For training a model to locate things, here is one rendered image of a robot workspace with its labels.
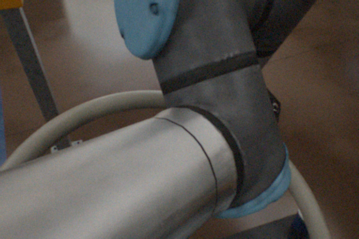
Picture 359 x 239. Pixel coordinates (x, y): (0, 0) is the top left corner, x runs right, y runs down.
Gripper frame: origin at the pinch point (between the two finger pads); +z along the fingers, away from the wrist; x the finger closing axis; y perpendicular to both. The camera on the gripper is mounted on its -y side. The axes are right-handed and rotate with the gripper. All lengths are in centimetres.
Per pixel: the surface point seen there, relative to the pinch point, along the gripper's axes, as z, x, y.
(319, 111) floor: 108, -128, -111
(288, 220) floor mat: 99, -33, -82
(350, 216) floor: 91, -43, -115
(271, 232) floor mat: 100, -24, -73
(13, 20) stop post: 60, -61, 76
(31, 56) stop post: 77, -59, 69
